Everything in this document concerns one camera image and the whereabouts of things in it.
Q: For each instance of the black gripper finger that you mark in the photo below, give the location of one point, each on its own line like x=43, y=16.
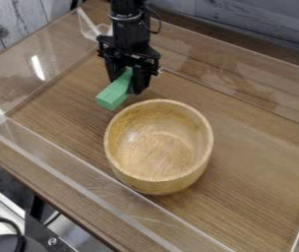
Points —
x=117, y=66
x=141, y=77

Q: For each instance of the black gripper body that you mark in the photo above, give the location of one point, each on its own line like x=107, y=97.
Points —
x=130, y=40

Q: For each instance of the green rectangular block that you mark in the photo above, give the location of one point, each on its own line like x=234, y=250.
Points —
x=115, y=93

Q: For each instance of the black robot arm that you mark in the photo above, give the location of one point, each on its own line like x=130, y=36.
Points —
x=125, y=7

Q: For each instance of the brown wooden bowl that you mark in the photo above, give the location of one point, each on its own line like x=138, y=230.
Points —
x=159, y=143

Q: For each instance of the black table leg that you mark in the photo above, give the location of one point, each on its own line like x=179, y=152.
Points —
x=38, y=208

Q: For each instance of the clear acrylic corner bracket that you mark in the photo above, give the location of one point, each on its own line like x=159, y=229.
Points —
x=91, y=30

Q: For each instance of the clear acrylic tray wall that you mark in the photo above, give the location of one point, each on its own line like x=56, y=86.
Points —
x=242, y=206

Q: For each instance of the grey metal bracket with screw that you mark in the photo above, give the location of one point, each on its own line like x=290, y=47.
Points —
x=42, y=240

